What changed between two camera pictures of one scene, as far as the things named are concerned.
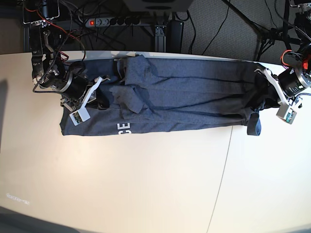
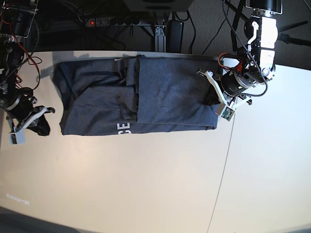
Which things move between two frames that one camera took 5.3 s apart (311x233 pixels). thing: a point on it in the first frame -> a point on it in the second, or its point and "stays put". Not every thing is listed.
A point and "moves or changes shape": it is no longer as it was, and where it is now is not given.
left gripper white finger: x=99 y=79 -> x=38 y=111
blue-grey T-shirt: x=144 y=94 moves or changes shape
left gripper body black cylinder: x=72 y=86 -> x=23 y=104
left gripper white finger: x=67 y=104 -> x=28 y=120
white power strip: x=107 y=21 stays put
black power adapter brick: x=174 y=31 stays put
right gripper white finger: x=297 y=103 -> x=241 y=102
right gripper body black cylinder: x=291 y=82 -> x=233 y=84
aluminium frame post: x=160 y=38 stays put
